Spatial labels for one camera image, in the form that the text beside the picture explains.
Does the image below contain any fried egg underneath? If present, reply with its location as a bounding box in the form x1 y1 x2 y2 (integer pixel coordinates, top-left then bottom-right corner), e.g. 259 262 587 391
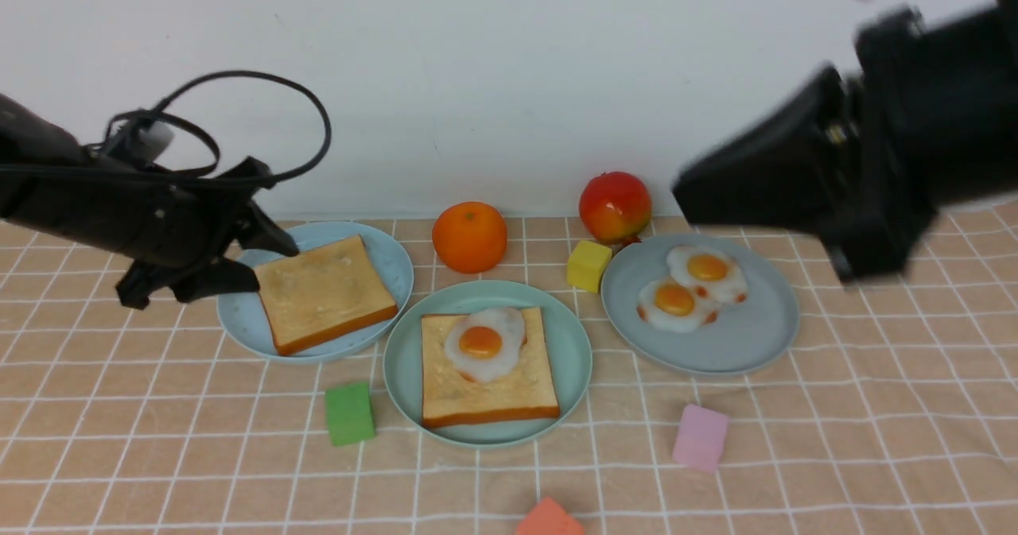
636 278 722 335

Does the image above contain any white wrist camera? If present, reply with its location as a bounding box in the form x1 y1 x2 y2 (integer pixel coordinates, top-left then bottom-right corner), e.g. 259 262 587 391
101 110 173 165

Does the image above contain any green cube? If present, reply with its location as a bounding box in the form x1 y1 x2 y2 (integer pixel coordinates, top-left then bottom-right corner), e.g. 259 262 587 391
324 382 377 447

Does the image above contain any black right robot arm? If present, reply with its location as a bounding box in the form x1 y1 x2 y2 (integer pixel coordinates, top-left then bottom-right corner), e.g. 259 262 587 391
672 0 1017 284

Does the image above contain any fried egg front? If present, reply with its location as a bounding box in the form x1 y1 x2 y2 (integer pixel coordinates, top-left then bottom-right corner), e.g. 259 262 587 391
443 307 527 384

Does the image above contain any toast slice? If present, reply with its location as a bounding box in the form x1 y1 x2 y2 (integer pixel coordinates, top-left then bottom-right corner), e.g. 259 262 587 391
255 235 398 356
421 307 562 430

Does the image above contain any black cable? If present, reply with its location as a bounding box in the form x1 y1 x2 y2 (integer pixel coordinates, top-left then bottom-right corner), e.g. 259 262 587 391
0 71 332 194

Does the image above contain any fried egg back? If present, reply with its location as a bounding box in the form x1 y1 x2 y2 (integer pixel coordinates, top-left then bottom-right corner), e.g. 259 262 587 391
665 245 749 304

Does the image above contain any checkered beige tablecloth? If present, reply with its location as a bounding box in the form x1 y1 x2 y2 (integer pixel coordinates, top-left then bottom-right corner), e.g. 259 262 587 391
1 203 1017 534

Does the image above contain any light blue plate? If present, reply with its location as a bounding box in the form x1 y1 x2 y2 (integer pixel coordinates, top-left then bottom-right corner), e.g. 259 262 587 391
216 221 415 365

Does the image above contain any yellow cube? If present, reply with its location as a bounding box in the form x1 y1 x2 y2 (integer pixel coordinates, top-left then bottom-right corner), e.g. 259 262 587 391
566 239 614 293

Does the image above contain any grey-blue plate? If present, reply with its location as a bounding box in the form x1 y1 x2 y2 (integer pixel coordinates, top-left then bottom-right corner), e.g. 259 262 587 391
600 234 800 376

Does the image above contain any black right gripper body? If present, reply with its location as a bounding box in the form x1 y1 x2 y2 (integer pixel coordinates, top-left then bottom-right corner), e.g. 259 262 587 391
672 64 861 234

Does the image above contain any green plate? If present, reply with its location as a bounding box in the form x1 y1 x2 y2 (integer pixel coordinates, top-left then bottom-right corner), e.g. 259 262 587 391
384 279 593 449

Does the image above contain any fried egg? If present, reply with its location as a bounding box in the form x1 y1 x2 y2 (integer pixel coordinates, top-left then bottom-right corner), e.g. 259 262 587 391
443 307 527 384
665 245 749 304

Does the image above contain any orange fruit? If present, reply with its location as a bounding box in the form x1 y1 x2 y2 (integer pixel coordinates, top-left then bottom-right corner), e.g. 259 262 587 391
431 201 508 274

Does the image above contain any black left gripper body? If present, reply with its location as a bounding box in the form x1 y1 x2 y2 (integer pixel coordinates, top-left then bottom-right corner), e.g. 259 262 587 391
2 173 255 268

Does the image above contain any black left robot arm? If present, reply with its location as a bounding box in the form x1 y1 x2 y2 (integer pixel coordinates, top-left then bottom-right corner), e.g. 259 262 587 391
1 97 301 310

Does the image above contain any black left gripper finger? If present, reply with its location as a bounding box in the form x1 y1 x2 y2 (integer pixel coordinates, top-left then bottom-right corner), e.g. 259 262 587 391
231 201 301 258
115 257 259 310

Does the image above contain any orange cube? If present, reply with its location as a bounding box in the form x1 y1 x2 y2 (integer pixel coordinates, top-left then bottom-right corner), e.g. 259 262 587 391
514 498 585 535

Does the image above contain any red apple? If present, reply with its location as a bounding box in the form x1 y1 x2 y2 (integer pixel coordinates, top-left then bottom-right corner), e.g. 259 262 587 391
578 172 652 246

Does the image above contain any pink cube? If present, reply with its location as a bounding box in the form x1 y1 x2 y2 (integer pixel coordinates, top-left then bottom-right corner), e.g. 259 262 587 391
672 404 730 474

